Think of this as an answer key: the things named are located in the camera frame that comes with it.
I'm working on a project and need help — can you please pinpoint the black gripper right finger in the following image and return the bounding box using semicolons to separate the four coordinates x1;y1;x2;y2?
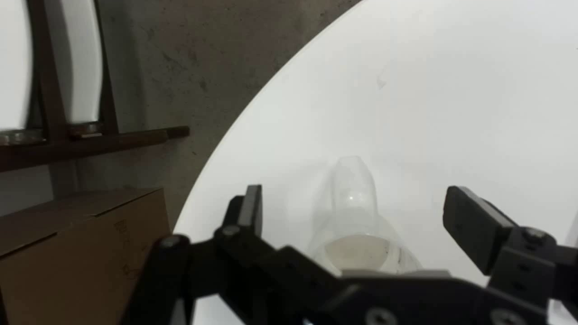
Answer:
442;186;555;289

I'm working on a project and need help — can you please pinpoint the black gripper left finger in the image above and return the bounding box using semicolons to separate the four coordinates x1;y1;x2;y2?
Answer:
216;184;263;238

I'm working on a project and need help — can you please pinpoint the brown cardboard carton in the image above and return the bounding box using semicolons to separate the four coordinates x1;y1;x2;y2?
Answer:
0;189;169;325

